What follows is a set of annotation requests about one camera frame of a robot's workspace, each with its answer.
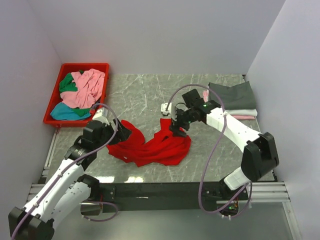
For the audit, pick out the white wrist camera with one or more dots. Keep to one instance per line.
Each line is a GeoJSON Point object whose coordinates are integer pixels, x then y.
{"type": "Point", "coordinates": [166, 109]}
{"type": "Point", "coordinates": [101, 115]}

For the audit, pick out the folded white t-shirt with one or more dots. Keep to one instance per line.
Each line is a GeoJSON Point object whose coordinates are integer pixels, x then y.
{"type": "Point", "coordinates": [243, 112]}

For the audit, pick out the folded dark grey t-shirt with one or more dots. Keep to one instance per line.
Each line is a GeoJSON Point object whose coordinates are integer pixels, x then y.
{"type": "Point", "coordinates": [236, 97]}

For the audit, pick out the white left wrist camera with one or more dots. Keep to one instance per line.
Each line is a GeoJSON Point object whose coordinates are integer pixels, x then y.
{"type": "Point", "coordinates": [101, 115]}

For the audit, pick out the crumpled green t-shirt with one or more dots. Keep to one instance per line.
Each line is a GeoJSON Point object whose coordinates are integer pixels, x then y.
{"type": "Point", "coordinates": [68, 85]}

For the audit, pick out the folded pink t-shirt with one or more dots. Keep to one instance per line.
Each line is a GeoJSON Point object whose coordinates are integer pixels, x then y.
{"type": "Point", "coordinates": [242, 117]}

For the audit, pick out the crumpled pink t-shirt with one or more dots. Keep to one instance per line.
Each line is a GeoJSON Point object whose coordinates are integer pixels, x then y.
{"type": "Point", "coordinates": [90, 85]}

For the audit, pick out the aluminium frame rail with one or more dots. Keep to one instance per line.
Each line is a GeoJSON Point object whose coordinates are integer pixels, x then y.
{"type": "Point", "coordinates": [262, 192]}

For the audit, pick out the crumpled teal t-shirt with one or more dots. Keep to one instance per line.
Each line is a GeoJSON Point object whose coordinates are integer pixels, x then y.
{"type": "Point", "coordinates": [62, 112]}

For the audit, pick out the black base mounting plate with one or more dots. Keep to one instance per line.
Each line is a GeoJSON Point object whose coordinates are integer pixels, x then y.
{"type": "Point", "coordinates": [212, 192]}

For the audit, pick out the red t-shirt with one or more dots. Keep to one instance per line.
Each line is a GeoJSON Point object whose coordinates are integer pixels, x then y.
{"type": "Point", "coordinates": [163, 148]}

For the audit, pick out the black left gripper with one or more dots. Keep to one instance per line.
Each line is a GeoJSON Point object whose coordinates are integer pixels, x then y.
{"type": "Point", "coordinates": [121, 134]}

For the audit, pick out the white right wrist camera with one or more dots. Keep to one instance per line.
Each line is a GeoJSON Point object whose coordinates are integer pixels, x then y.
{"type": "Point", "coordinates": [166, 109]}

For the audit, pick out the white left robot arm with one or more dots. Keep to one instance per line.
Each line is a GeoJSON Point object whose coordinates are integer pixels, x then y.
{"type": "Point", "coordinates": [68, 187]}

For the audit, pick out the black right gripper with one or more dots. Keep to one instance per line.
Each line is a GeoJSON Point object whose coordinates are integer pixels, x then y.
{"type": "Point", "coordinates": [175, 128]}

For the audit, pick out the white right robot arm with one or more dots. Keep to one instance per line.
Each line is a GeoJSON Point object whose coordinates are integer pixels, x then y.
{"type": "Point", "coordinates": [259, 151]}

